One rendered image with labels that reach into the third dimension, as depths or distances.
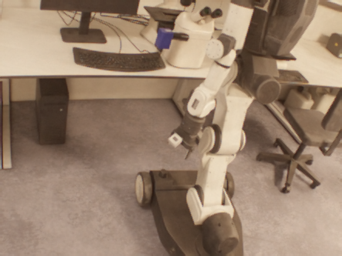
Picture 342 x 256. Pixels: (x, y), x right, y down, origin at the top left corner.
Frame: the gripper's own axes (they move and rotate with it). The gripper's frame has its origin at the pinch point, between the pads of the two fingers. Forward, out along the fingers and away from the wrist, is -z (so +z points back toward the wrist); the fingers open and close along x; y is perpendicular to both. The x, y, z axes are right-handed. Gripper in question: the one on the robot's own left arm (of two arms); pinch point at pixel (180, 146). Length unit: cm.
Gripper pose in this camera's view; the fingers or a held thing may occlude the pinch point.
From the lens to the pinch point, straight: 153.5
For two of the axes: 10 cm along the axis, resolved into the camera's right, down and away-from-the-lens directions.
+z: 3.7, -7.4, -5.6
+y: -6.1, 2.6, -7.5
